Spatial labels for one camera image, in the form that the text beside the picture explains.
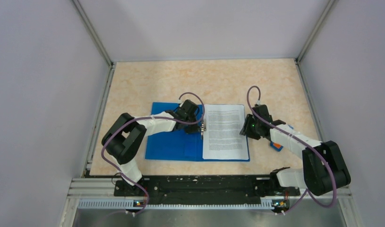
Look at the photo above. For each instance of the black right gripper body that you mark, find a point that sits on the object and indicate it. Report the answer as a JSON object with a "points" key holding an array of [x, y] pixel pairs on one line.
{"points": [[251, 127]]}

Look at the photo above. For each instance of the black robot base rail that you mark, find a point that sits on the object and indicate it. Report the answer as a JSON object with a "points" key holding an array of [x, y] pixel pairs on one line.
{"points": [[205, 189]]}

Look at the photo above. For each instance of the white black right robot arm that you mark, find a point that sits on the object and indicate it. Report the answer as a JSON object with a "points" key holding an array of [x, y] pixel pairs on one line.
{"points": [[324, 168]]}

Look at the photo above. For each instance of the grey left frame post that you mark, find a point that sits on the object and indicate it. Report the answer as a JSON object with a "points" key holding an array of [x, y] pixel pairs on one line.
{"points": [[92, 32]]}

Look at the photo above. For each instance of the white printed paper stack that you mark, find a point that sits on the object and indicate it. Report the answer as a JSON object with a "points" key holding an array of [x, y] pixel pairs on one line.
{"points": [[221, 138]]}

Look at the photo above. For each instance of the grey aluminium frame post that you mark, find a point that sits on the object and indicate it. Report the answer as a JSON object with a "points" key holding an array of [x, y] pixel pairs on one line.
{"points": [[316, 29]]}

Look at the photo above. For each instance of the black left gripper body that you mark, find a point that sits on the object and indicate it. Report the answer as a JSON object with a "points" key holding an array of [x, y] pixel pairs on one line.
{"points": [[191, 128]]}

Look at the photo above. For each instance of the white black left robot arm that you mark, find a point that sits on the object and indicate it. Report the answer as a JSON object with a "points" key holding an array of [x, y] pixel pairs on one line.
{"points": [[123, 140]]}

